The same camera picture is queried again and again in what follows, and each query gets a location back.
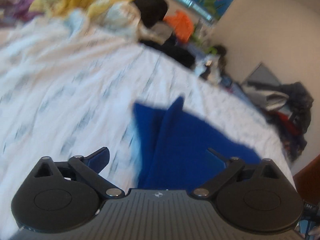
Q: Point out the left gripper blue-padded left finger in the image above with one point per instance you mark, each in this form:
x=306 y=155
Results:
x=86 y=170

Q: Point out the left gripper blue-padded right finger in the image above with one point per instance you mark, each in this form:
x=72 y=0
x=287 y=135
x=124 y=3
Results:
x=226 y=170

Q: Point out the blue knit sweater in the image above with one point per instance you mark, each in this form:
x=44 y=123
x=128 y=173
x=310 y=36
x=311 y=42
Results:
x=174 y=148

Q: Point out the clothes heap on right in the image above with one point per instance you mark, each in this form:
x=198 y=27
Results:
x=288 y=108

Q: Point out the black and grey clothes pile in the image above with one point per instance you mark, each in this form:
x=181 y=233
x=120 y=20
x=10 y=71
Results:
x=170 y=46

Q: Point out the white duvet with blue script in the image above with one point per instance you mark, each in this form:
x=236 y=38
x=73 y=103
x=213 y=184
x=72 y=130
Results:
x=68 y=87

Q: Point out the dark brown plush toy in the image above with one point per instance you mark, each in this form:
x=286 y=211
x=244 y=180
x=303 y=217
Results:
x=221 y=51

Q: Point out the orange plastic bag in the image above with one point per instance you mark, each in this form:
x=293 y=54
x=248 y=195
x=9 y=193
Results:
x=181 y=24

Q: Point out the black round cushion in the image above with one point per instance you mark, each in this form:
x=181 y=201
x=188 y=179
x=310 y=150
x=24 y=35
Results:
x=151 y=11

